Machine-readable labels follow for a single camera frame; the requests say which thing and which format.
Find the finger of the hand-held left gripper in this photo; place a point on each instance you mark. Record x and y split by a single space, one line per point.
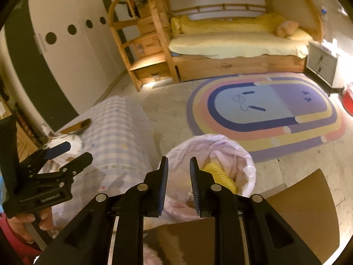
80 162
58 147

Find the wooden staircase with drawers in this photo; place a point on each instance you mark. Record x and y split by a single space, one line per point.
150 41

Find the bin with white plastic liner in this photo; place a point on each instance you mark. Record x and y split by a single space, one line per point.
234 154

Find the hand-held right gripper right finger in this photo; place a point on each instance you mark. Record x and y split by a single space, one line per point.
194 182

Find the beige plush toy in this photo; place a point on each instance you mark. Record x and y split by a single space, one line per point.
286 27

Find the pale yellow mattress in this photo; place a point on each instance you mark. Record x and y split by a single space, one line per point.
234 44

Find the yellow foam net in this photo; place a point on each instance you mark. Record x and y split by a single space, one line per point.
220 175

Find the fuzzy pink cloth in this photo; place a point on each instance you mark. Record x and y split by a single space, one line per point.
153 254

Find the white wrapper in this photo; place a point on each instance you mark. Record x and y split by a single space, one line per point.
74 145

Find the white wardrobe with round holes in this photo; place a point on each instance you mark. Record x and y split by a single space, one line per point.
77 55

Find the person's left forearm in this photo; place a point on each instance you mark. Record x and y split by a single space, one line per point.
13 249

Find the grey nightstand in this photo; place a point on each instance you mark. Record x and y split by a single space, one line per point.
321 59

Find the blue checked tablecloth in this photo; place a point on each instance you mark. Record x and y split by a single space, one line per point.
121 132

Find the person's left hand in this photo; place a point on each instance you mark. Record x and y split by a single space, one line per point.
22 226

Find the yellow blanket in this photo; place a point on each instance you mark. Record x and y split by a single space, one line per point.
220 24

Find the red container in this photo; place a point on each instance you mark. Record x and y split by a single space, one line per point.
349 99

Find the wooden bunk bed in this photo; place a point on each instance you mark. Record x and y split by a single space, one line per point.
234 66

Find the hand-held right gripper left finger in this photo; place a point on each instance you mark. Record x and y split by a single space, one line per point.
164 182

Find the pastel oval rug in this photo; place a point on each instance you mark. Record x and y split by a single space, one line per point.
275 102

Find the brown wrapper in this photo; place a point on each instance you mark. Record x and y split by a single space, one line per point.
82 124

